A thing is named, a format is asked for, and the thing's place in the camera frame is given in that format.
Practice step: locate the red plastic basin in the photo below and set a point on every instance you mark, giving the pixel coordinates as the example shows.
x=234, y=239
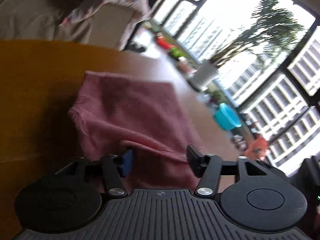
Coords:
x=162, y=42

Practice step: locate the floral patterned blanket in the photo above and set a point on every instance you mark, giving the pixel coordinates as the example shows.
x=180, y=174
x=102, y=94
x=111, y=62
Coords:
x=110, y=2

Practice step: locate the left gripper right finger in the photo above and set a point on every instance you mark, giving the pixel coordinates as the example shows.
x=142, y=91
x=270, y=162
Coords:
x=207, y=168

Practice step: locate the turquoise plastic basin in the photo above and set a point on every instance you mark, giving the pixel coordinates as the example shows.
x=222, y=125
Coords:
x=227, y=118

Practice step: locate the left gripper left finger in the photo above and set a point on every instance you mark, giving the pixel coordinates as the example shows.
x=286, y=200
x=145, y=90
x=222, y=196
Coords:
x=112, y=169

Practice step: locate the orange plastic bag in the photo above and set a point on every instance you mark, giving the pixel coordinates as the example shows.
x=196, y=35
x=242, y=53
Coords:
x=257, y=149

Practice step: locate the beige covered sofa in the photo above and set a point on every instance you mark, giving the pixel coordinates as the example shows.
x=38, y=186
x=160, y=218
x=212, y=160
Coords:
x=40, y=20

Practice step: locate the green leafy potted plant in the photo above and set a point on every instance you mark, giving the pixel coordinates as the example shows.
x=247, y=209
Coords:
x=175, y=53

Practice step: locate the white ribbed plant pot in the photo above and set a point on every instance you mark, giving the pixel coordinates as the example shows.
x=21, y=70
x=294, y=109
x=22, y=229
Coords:
x=200, y=79

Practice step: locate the pink flower pot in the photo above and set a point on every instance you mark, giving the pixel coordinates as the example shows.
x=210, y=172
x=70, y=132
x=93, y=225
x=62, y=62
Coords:
x=186, y=66

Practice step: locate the tall potted plant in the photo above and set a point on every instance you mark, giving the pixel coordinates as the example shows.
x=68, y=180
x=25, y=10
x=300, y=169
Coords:
x=275, y=30

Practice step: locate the pink ribbed knit garment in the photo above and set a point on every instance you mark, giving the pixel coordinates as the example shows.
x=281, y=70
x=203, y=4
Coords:
x=114, y=113

